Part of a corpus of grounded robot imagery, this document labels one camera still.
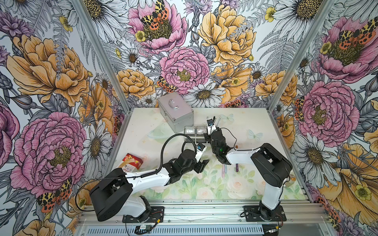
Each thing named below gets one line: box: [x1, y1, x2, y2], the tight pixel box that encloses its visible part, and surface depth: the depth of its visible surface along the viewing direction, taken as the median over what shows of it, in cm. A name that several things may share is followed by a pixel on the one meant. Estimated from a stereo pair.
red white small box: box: [118, 152, 144, 173], surface depth 90 cm
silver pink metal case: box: [157, 91, 194, 134], surface depth 104 cm
